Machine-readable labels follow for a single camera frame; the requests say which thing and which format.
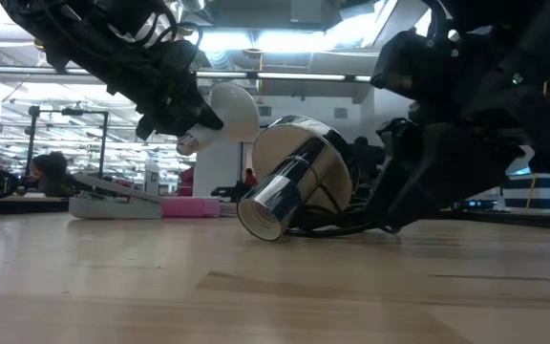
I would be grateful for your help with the white lightbulb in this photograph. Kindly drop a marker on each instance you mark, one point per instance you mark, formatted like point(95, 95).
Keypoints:
point(237, 114)

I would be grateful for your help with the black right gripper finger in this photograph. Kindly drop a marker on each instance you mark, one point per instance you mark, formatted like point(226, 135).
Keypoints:
point(428, 167)

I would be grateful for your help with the pink and white box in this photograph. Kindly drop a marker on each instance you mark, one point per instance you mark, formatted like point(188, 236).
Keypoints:
point(189, 208)

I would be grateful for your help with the chrome lamp socket base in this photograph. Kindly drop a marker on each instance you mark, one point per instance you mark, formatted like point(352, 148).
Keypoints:
point(299, 162)

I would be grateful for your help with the navy white striped box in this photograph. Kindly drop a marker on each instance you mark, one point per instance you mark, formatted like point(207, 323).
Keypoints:
point(542, 191)

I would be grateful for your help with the beige spiral notebook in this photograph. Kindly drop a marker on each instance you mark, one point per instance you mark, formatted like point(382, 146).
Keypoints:
point(229, 209)

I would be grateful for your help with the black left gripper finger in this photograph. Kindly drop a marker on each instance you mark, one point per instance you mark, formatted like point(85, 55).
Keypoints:
point(179, 119)

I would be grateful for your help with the black camera rig stand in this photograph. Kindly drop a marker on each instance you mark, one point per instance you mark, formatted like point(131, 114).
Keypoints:
point(104, 143)

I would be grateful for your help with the long ceiling light bar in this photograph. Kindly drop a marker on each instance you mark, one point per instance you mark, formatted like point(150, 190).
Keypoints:
point(303, 76)

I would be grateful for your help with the person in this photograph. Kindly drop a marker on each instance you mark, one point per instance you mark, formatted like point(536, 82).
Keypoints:
point(53, 174)
point(250, 178)
point(370, 157)

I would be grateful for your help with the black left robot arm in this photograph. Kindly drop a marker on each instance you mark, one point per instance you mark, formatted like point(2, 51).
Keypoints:
point(79, 33)

